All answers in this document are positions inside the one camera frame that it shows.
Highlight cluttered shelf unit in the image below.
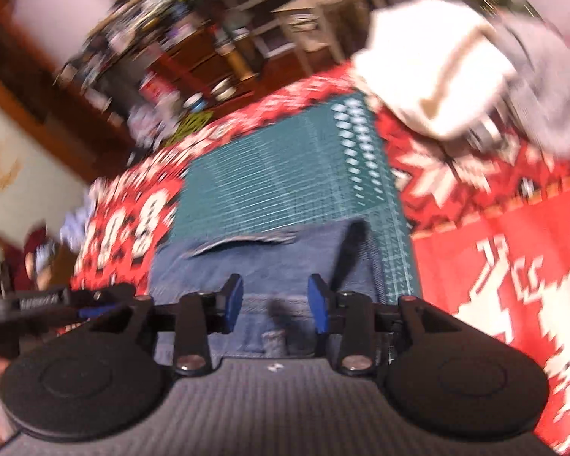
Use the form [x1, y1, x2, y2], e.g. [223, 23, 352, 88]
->
[57, 0, 229, 77]

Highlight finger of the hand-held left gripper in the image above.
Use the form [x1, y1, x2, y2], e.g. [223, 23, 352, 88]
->
[71, 282, 141, 322]

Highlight cluttered desk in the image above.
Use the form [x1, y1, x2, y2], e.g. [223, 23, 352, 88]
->
[218, 0, 314, 59]

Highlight lime green plastic rack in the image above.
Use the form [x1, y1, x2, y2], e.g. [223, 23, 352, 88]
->
[165, 110, 214, 146]

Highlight beige chair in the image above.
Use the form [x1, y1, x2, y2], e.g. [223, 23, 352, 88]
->
[271, 0, 386, 75]

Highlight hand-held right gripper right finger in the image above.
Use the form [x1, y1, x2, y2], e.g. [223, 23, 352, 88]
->
[308, 273, 462, 377]

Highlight dark wooden wardrobe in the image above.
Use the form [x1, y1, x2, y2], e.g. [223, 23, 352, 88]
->
[0, 0, 135, 173]

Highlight red and white carton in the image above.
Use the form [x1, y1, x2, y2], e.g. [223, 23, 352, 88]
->
[140, 71, 170, 101]

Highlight white plastic bag red print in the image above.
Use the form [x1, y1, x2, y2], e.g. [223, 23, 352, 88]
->
[127, 100, 172, 139]

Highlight blue jeans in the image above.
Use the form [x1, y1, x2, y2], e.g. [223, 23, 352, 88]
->
[149, 221, 386, 359]

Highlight white knit garment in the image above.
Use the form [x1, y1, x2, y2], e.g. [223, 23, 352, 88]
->
[351, 0, 519, 139]

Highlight brown paper bag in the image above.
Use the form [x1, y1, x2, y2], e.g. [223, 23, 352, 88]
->
[223, 43, 258, 82]

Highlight green cutting mat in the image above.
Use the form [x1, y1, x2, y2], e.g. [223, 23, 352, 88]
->
[168, 92, 422, 301]

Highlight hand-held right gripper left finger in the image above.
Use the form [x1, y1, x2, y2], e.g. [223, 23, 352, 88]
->
[87, 273, 244, 377]

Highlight wooden drawer cabinet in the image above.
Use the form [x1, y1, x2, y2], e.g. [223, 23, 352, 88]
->
[147, 28, 249, 101]

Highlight red printed blanket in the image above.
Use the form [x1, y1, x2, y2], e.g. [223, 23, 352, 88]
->
[70, 64, 570, 454]

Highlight white ceramic bowl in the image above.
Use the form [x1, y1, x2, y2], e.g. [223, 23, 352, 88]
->
[209, 76, 237, 101]

